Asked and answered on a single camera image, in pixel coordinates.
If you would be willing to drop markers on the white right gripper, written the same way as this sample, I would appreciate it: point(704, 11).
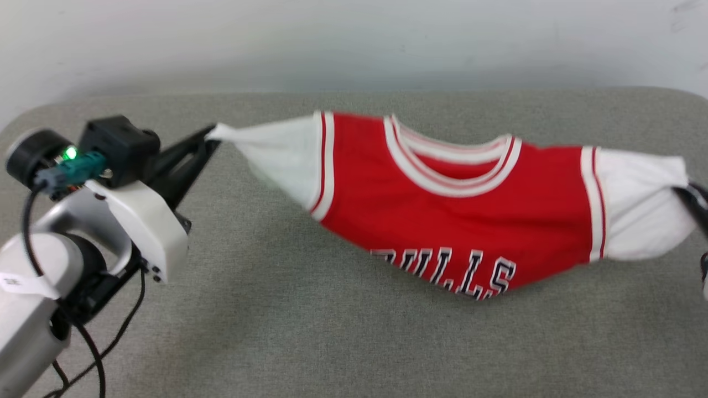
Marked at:
point(704, 276)

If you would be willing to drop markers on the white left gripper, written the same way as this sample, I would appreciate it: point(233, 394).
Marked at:
point(160, 232)

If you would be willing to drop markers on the red white Bulls jersey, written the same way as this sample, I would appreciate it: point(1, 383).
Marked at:
point(470, 221)

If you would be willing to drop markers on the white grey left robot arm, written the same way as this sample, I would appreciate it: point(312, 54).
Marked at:
point(22, 326)

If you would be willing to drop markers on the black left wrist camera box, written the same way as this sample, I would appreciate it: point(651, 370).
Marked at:
point(119, 143)

